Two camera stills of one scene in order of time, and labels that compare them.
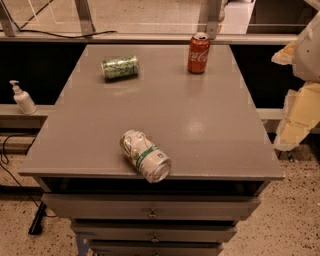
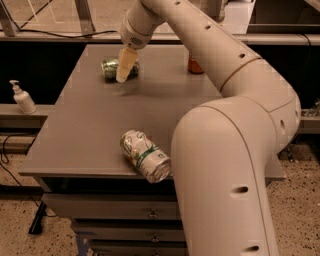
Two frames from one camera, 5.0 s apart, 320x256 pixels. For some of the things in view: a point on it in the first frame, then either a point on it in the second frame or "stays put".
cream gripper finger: x=285 y=55 -> x=129 y=55
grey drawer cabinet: x=191 y=101 stays put
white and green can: x=155 y=164 stays put
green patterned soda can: x=120 y=68 stays put
